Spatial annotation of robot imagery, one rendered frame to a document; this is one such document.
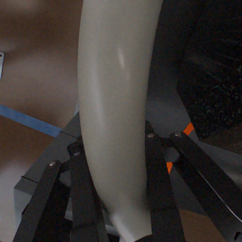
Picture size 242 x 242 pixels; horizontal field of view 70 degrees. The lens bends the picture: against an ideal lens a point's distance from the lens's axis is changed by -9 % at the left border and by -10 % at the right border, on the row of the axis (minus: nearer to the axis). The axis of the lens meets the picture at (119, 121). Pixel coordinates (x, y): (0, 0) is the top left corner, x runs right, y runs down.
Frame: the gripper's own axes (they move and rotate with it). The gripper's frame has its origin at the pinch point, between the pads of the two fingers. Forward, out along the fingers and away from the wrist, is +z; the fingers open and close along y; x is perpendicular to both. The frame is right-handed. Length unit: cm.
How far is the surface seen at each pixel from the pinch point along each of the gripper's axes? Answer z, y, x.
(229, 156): 80, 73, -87
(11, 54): 119, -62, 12
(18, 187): 29, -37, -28
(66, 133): 67, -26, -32
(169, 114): 92, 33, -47
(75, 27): 108, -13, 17
